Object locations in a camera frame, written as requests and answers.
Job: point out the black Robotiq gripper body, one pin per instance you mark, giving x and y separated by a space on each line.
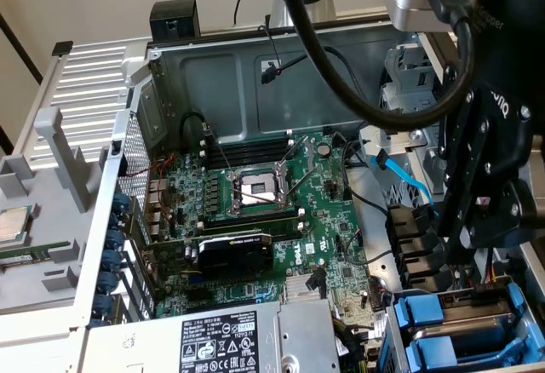
515 49

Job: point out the hard disk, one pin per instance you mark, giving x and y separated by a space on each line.
468 325

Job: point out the blue plastic disk carrier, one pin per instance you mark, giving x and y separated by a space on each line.
430 349

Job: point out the grey metal drive cage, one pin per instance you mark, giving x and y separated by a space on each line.
409 70

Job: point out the round coin battery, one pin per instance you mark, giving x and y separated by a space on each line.
324 149

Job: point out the green motherboard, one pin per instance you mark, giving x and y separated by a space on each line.
323 219

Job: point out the metal socket cover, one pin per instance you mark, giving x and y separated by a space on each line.
307 151

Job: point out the blue drive caddy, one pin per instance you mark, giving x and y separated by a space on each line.
396 339

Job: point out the metal locking lever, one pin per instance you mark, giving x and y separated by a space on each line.
219 151
259 198

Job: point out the silver finned heat sink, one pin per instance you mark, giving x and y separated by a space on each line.
296 290

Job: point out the metal CPU socket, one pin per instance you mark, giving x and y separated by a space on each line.
255 187

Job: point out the black RAM slot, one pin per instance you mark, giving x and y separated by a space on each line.
247 229
247 158
247 146
247 216

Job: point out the black graphics card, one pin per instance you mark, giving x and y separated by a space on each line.
238 258

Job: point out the open grey PC case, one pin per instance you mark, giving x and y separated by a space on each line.
221 92

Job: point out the grey power supply unit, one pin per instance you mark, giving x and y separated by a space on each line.
221 343

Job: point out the black box-shaped block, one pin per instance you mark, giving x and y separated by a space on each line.
174 17

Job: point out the blue expansion slot latch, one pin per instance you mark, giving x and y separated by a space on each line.
102 304
106 282
122 201
111 260
114 240

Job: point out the grey plastic parts rack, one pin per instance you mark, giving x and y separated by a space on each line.
59 228

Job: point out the small black clamp block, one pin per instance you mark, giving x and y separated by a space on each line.
62 47

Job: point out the green RAM stick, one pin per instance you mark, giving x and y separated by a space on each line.
34 251

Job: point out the silver CPU chip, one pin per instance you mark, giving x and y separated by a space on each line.
13 227

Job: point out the dark brown wooden rail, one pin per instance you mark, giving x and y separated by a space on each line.
17 45

